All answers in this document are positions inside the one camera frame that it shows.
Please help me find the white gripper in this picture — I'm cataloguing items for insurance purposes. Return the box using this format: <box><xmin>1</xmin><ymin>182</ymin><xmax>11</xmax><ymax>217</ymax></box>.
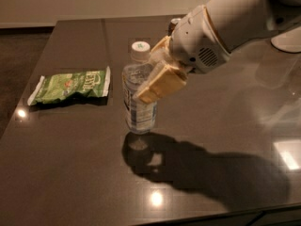
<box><xmin>134</xmin><ymin>6</ymin><xmax>230</xmax><ymax>104</ymax></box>

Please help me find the clear plastic water bottle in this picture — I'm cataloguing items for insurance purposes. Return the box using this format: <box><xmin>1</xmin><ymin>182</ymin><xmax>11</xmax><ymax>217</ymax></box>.
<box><xmin>121</xmin><ymin>40</ymin><xmax>158</xmax><ymax>135</ymax></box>

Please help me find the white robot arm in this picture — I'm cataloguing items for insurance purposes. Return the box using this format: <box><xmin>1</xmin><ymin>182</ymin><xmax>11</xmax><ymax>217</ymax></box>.
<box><xmin>134</xmin><ymin>0</ymin><xmax>301</xmax><ymax>104</ymax></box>

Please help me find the green jalapeno chip bag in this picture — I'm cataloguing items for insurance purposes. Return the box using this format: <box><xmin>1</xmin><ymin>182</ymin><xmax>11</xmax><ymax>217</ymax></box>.
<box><xmin>27</xmin><ymin>67</ymin><xmax>111</xmax><ymax>105</ymax></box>

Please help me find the brown soda can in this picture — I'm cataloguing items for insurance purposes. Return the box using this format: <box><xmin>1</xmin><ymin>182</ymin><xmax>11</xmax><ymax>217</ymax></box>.
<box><xmin>168</xmin><ymin>18</ymin><xmax>181</xmax><ymax>35</ymax></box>

